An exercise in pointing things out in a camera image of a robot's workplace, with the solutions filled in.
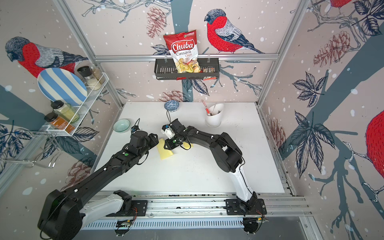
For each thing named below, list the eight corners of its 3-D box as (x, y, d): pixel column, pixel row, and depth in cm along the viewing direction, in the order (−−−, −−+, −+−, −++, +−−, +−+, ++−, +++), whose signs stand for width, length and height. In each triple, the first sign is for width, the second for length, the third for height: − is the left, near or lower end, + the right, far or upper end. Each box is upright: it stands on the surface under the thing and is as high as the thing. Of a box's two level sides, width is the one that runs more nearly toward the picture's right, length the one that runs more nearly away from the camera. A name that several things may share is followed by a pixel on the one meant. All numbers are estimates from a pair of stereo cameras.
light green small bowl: (114, 134, 105) (111, 129, 101) (119, 123, 112) (116, 119, 107) (129, 134, 105) (126, 129, 101) (133, 123, 111) (130, 119, 107)
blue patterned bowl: (162, 109, 118) (161, 107, 116) (168, 100, 125) (168, 98, 123) (174, 113, 116) (174, 110, 113) (180, 104, 122) (180, 101, 120)
